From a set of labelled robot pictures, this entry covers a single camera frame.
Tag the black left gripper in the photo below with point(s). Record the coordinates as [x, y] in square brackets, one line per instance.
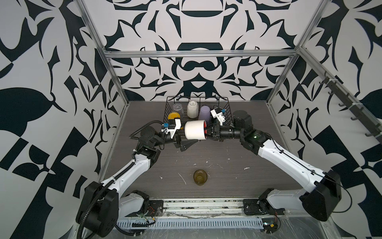
[183, 146]

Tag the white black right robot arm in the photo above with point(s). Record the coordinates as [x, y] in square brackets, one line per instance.
[323, 190]

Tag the white mug red inside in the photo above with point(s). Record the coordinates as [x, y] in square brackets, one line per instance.
[195, 130]

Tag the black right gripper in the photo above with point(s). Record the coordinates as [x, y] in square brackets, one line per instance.
[210, 126]

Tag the lilac cup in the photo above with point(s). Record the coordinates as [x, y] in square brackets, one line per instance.
[205, 114]

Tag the yellow mug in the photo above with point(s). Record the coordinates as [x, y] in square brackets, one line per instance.
[173, 115]

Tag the white slotted cable duct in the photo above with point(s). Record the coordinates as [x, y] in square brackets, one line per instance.
[187, 223]

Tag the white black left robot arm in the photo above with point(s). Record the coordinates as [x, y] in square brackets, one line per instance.
[103, 203]

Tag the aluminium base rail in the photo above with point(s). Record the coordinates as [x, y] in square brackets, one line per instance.
[215, 207]

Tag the clear glass cup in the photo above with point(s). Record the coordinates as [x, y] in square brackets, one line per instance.
[178, 108]

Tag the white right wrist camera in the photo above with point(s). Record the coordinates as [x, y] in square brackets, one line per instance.
[219, 114]

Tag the grey wall hook rail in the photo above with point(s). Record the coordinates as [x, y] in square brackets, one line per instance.
[350, 102]

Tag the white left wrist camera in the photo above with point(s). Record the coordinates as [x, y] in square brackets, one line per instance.
[171, 127]

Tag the cream white cup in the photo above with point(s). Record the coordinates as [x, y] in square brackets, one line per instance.
[192, 109]

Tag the olive glass cup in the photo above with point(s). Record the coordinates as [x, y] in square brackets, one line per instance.
[200, 177]

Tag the black wire dish rack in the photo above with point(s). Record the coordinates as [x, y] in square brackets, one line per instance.
[198, 118]

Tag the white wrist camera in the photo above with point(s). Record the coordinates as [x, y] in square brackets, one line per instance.
[219, 114]
[171, 127]

